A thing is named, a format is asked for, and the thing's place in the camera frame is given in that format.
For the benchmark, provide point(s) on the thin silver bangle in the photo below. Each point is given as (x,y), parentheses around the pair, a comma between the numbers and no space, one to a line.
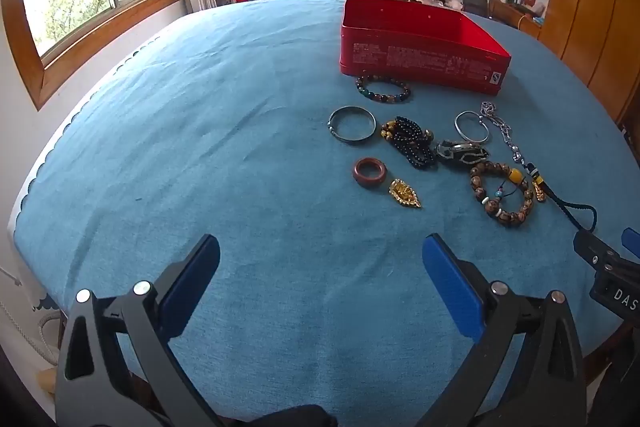
(472,140)

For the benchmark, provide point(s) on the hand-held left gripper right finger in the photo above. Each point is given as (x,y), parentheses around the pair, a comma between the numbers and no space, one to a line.
(452,287)

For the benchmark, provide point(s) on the wooden wardrobe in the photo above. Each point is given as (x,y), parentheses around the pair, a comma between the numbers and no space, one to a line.
(590,7)

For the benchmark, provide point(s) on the wooden desk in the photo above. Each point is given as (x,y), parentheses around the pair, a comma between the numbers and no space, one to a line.
(505,12)

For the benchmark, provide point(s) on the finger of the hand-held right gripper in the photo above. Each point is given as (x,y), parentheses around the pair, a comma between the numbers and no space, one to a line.
(595,249)
(631,243)

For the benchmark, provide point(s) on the white scalloped table cover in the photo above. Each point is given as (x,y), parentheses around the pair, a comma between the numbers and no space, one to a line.
(15,227)

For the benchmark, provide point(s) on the red tin box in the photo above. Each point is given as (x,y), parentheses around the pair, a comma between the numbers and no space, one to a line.
(425,57)

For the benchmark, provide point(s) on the black and white stone pendant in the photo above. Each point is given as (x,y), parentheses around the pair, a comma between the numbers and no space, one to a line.
(462,153)

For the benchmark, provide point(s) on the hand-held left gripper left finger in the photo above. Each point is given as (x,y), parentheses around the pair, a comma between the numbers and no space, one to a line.
(192,282)

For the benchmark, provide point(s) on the dark silver bangle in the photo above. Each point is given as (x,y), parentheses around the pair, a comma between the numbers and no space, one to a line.
(345,139)

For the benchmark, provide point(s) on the gold pendant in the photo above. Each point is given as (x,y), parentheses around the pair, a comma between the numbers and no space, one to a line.
(404,193)

